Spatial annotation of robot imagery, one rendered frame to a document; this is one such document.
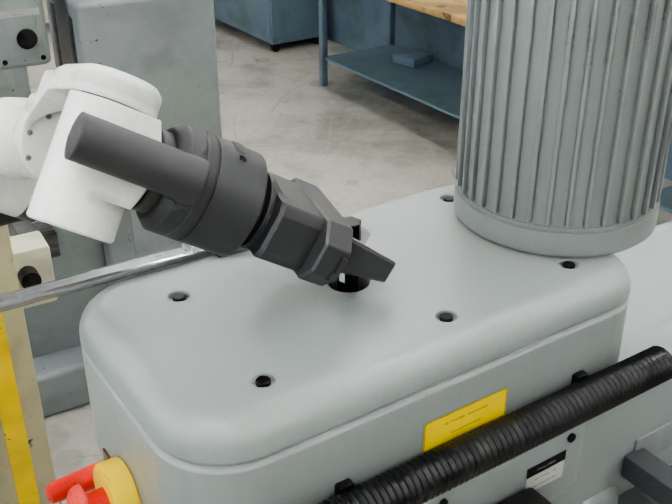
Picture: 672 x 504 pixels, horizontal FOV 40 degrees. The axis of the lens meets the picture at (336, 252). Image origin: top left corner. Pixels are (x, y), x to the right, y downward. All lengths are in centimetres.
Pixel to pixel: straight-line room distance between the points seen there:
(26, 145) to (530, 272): 44
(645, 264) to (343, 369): 55
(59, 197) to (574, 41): 43
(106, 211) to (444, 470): 33
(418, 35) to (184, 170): 695
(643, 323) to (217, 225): 52
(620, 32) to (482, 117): 14
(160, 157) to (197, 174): 3
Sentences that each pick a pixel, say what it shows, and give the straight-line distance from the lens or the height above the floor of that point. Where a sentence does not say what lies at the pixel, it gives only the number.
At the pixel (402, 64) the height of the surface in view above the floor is 24.
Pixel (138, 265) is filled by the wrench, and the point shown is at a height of 190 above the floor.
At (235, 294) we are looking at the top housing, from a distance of 80.
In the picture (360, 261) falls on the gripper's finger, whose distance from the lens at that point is 77.
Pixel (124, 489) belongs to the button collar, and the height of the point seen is 178.
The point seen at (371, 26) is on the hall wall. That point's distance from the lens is 809.
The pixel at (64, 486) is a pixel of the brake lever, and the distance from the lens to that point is 91.
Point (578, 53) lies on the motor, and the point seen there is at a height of 208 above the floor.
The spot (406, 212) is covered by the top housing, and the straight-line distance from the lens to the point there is 94.
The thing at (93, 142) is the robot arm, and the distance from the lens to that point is 64.
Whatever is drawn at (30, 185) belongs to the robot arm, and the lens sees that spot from 92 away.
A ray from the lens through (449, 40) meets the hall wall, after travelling 728.
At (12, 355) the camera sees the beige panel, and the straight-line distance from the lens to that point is 278.
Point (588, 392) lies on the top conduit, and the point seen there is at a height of 181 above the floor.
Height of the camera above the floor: 230
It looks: 28 degrees down
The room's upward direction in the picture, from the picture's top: straight up
